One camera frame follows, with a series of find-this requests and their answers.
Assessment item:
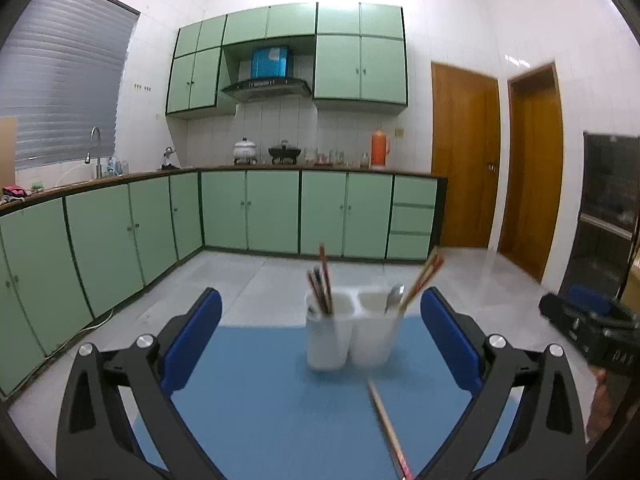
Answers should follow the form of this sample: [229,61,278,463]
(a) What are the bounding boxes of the green lower cabinets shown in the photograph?
[1,167,447,396]

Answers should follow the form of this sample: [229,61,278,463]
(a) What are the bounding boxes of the black ladle spoon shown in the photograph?
[307,268,330,316]

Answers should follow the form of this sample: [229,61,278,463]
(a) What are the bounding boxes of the right hand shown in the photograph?
[586,367,613,441]

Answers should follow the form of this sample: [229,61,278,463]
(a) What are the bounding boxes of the cardboard box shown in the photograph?
[0,117,17,188]

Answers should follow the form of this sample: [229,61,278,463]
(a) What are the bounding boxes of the metal spoon in holder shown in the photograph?
[384,284,405,314]

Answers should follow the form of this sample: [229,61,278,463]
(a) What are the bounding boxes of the grey window blind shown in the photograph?
[1,0,139,169]

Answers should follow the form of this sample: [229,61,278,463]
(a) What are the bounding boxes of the blue table mat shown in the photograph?
[171,316,471,479]

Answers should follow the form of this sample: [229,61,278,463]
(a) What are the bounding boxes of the chrome faucet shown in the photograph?
[85,126,103,180]

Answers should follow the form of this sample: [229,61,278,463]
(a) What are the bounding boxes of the metal kettle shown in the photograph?
[163,146,175,160]

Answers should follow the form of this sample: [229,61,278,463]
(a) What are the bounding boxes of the white cooking pot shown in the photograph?
[232,138,257,165]

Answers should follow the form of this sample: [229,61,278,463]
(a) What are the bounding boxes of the green upper cabinets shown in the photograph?
[165,2,409,119]

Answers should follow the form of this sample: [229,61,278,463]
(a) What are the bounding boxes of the brown wooden door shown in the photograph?
[498,63,564,281]
[432,63,501,248]

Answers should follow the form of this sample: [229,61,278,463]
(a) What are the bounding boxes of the green cabinets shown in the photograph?
[1,167,447,396]
[165,2,409,119]

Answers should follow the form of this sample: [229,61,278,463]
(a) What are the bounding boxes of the black wok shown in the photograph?
[268,140,302,165]

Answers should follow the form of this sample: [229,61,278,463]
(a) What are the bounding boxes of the black glass cabinet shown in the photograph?
[560,131,639,299]

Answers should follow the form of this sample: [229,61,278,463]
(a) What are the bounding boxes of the red wooden chopstick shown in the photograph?
[319,243,334,316]

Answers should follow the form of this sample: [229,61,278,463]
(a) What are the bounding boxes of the white utensil holder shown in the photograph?
[305,286,399,372]

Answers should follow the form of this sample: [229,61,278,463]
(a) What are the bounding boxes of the wooden chopstick on mat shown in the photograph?
[367,378,414,480]

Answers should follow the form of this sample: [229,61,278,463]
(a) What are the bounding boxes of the orange thermos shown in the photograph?
[370,129,390,169]

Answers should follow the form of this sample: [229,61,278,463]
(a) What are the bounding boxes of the black range hood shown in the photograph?
[222,76,311,103]

